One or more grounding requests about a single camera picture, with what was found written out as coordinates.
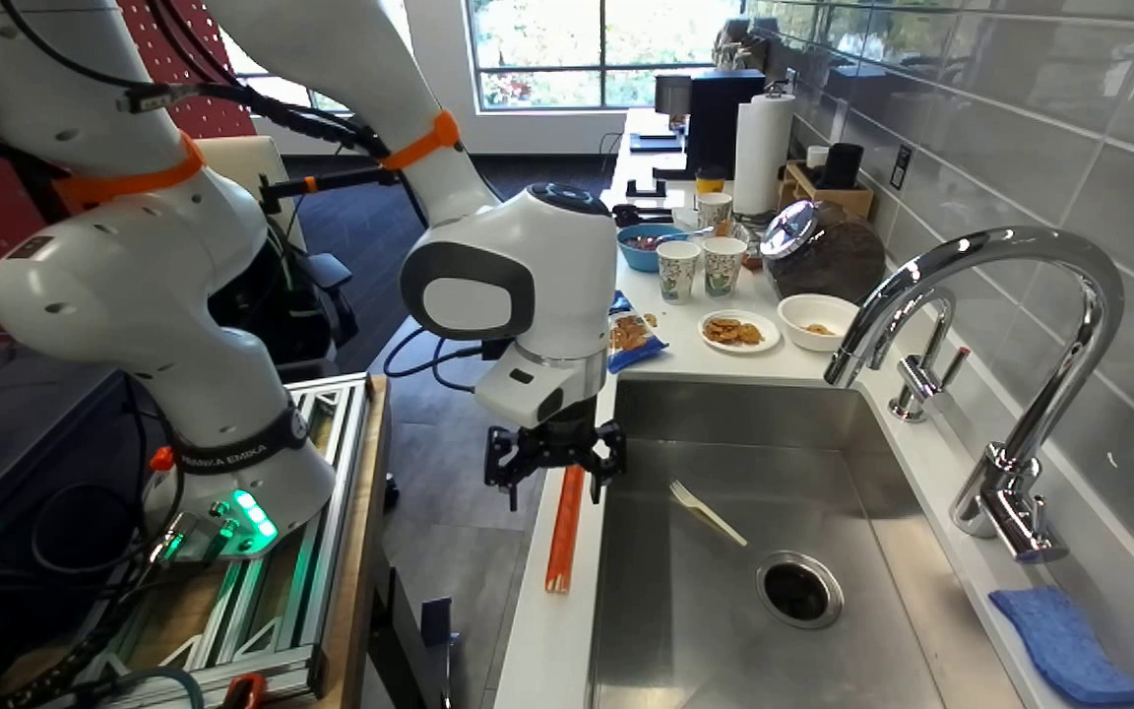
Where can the small chrome faucet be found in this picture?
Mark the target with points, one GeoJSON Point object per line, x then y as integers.
{"type": "Point", "coordinates": [916, 387]}

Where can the blue cookie bag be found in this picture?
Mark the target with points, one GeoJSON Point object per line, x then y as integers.
{"type": "Point", "coordinates": [632, 344]}

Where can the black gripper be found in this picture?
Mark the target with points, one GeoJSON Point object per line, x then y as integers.
{"type": "Point", "coordinates": [551, 442]}

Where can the white plastic fork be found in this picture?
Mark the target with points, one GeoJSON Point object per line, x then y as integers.
{"type": "Point", "coordinates": [704, 512]}

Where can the wooden organizer rack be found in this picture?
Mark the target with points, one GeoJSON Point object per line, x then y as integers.
{"type": "Point", "coordinates": [849, 201]}

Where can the black wall switch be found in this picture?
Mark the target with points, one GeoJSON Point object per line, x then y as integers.
{"type": "Point", "coordinates": [901, 161]}

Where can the brown cookie pile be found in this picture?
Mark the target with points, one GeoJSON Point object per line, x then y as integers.
{"type": "Point", "coordinates": [733, 327]}

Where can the orange chopsticks packet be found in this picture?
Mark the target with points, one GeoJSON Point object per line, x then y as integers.
{"type": "Point", "coordinates": [565, 551]}

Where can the stainless steel sink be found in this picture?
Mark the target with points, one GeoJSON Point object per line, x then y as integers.
{"type": "Point", "coordinates": [727, 643]}

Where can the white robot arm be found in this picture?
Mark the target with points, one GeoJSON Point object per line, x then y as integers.
{"type": "Point", "coordinates": [135, 287]}

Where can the small black device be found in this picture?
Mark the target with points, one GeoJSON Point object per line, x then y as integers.
{"type": "Point", "coordinates": [842, 161]}

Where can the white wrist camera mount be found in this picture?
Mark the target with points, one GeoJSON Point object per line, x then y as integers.
{"type": "Point", "coordinates": [534, 387]}

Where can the orange black tool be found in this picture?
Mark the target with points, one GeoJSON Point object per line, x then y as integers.
{"type": "Point", "coordinates": [246, 692]}

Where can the white cookie plate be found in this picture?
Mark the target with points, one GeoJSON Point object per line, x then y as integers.
{"type": "Point", "coordinates": [737, 344]}

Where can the aluminium frame robot cart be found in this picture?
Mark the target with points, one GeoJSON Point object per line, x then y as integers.
{"type": "Point", "coordinates": [316, 524]}

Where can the white paper towel roll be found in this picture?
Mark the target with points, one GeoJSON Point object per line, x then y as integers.
{"type": "Point", "coordinates": [762, 152]}

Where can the blue bowl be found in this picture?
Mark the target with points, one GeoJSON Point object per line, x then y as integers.
{"type": "Point", "coordinates": [647, 255]}

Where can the blue sponge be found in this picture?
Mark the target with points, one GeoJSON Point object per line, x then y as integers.
{"type": "Point", "coordinates": [1065, 650]}

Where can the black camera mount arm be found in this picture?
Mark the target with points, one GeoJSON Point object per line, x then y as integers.
{"type": "Point", "coordinates": [332, 182]}

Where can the black chair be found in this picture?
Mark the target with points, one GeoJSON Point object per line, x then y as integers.
{"type": "Point", "coordinates": [292, 316]}

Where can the black chrome kettle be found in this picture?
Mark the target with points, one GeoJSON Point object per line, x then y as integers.
{"type": "Point", "coordinates": [829, 263]}

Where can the white bowl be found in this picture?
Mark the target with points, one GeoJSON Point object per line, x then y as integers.
{"type": "Point", "coordinates": [812, 326]}

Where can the glass window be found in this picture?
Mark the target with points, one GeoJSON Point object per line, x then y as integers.
{"type": "Point", "coordinates": [542, 45]}

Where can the large chrome faucet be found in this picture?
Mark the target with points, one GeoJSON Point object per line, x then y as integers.
{"type": "Point", "coordinates": [1019, 477]}

